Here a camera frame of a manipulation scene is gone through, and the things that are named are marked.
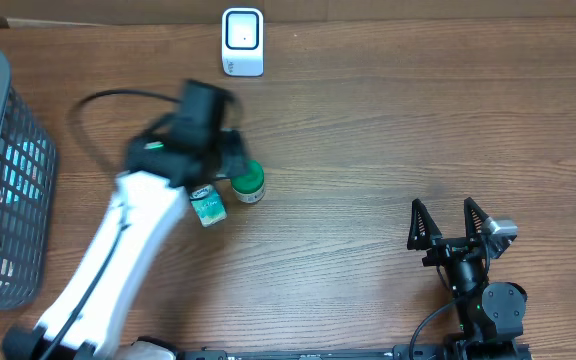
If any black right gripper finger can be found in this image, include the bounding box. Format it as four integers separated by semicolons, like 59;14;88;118
407;199;443;250
464;197;489;238

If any green lid jar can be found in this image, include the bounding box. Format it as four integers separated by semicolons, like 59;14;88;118
231;160;266;204

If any small teal tissue pack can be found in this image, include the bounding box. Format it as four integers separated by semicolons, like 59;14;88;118
189;185;227;228

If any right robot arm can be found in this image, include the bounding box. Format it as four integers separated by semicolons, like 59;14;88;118
401;197;532;360

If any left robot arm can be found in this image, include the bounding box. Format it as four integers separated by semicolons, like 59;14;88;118
1;80;248;359

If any white barcode scanner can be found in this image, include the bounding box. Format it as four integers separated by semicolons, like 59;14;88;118
221;7;264;77

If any grey plastic shopping basket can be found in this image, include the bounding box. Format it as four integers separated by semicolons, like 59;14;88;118
0;51;58;311

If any cardboard back board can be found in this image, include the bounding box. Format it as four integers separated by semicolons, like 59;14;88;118
0;0;576;28

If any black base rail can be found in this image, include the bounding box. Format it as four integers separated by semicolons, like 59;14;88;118
117;339;534;360

